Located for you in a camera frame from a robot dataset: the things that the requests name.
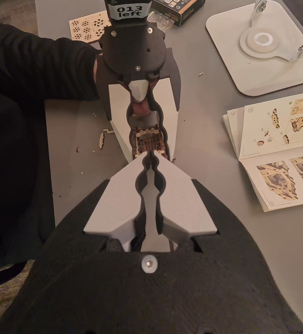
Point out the white instruction booklet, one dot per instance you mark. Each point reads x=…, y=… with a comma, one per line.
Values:
x=248, y=146

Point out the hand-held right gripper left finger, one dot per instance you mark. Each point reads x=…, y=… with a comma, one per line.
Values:
x=115, y=206

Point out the ornamented wooden bumper strip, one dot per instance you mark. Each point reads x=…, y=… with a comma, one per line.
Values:
x=141, y=132

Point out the clear plastic bag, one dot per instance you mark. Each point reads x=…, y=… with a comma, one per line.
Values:
x=164, y=22

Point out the black model kit box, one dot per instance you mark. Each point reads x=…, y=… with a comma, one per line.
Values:
x=190, y=13

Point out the person's left hand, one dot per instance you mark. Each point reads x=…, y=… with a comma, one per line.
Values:
x=141, y=109

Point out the wooden model car chassis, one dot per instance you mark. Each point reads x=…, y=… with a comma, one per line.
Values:
x=147, y=143

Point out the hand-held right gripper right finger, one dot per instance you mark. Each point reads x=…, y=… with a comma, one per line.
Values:
x=188, y=208

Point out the wooden gear parts sheet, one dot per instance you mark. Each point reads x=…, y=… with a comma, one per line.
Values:
x=87, y=24

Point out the short ornamented wooden strip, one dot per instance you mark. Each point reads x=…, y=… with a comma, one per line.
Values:
x=101, y=142

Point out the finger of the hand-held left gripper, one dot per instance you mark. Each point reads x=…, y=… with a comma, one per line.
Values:
x=171, y=117
x=118, y=114

